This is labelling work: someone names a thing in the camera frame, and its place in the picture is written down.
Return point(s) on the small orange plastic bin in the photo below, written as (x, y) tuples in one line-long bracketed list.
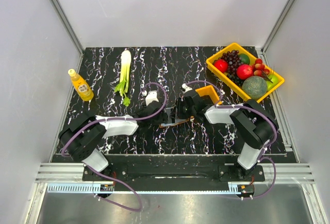
[(208, 91)]

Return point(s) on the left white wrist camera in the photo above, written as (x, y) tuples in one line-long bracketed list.
[(150, 96)]

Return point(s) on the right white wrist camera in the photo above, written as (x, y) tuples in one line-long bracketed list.
[(185, 88)]

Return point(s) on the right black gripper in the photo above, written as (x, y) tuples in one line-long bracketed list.
[(176, 112)]

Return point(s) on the red apple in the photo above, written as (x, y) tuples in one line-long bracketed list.
[(221, 65)]

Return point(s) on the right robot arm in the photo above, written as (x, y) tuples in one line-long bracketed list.
[(257, 127)]

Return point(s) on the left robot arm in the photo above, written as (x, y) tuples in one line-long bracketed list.
[(81, 138)]

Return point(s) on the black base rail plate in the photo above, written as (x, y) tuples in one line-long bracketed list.
[(222, 168)]

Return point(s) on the dark purple grape bunch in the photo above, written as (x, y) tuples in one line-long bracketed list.
[(233, 60)]

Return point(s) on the brown leather card holder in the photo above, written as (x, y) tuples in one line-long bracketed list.
[(173, 119)]

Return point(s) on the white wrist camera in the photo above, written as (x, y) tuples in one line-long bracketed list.
[(185, 88), (150, 96)]

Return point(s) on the green netted melon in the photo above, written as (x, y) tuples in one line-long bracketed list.
[(255, 87)]

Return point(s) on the green apple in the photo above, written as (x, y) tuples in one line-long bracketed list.
[(271, 82)]

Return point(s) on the red lychee cluster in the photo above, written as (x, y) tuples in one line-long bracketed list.
[(259, 69)]

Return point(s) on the yellow juice bottle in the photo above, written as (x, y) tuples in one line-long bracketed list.
[(80, 85)]

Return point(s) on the dark green avocado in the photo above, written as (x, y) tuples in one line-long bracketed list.
[(244, 59)]

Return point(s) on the red pomegranate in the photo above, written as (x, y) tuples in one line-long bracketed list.
[(244, 72)]

